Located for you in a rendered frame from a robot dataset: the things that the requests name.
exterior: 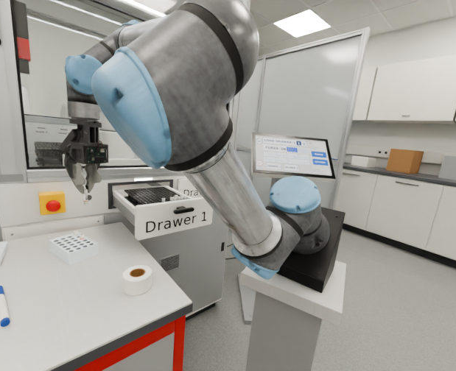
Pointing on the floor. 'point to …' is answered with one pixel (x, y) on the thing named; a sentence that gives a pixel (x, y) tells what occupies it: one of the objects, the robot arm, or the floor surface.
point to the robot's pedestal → (289, 319)
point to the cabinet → (161, 252)
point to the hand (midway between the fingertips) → (84, 188)
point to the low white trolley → (81, 309)
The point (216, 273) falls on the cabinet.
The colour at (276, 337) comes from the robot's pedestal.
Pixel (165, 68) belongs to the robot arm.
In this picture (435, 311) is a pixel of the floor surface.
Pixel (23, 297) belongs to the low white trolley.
